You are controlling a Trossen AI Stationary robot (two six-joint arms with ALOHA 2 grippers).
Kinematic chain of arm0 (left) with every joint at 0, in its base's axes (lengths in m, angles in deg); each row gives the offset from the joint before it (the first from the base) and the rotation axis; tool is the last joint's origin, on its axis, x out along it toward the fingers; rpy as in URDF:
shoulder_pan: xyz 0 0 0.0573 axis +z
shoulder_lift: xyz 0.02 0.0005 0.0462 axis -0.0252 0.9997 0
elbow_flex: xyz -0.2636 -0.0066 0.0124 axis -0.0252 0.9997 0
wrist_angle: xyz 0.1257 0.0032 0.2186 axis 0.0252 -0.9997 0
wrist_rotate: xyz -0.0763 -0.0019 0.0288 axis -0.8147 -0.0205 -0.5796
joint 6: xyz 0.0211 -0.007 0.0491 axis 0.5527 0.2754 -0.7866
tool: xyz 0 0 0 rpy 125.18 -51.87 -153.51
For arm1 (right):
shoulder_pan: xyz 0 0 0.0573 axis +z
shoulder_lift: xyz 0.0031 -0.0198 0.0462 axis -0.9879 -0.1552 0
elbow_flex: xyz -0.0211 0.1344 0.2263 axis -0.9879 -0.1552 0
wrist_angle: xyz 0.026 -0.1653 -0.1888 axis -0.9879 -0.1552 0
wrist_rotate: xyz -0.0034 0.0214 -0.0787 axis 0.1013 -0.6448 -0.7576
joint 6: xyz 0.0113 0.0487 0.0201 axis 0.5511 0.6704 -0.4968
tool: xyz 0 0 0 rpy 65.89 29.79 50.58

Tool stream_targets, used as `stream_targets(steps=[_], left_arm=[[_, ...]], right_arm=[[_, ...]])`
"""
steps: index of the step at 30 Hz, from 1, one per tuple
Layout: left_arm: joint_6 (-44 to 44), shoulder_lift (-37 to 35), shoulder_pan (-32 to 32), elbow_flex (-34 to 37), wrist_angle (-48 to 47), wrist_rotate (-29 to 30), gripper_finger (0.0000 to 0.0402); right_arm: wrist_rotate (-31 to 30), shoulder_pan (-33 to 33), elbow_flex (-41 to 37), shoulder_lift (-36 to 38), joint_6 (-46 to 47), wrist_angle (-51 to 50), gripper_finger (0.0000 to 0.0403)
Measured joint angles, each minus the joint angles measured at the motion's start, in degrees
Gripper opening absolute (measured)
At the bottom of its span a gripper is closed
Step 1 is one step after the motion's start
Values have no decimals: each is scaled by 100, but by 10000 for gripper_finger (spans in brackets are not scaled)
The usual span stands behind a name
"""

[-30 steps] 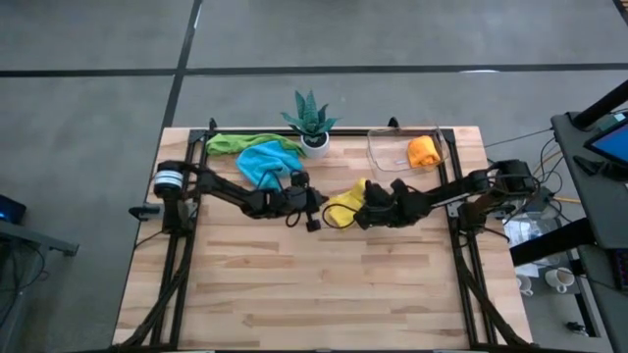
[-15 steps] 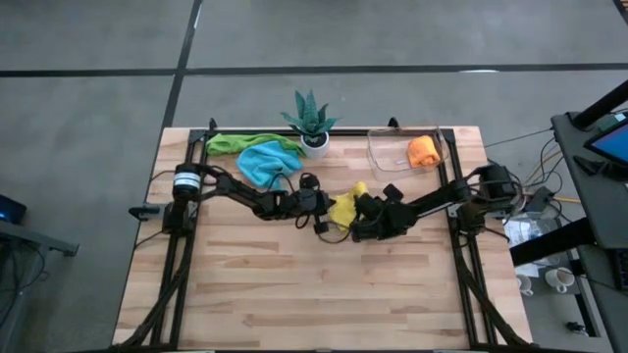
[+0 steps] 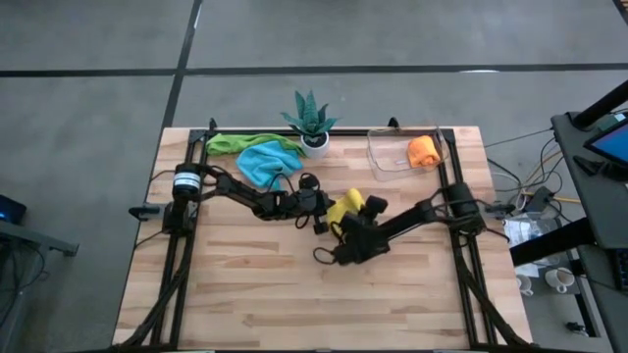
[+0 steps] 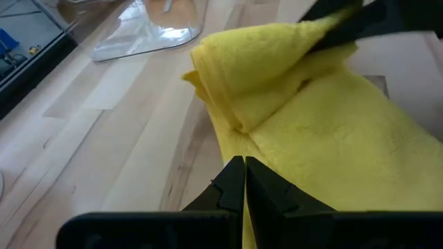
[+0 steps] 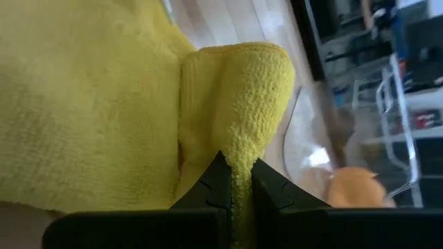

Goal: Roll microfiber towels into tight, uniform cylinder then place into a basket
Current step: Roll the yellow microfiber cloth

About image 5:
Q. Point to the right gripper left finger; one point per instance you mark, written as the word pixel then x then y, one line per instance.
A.
pixel 214 186

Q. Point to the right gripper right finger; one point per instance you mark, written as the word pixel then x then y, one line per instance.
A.
pixel 273 190

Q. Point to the clear plastic basket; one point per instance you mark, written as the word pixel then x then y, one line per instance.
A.
pixel 311 138

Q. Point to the orange microfiber towel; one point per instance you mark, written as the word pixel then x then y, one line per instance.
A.
pixel 356 188

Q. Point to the yellow microfiber towel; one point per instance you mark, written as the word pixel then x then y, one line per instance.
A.
pixel 104 103

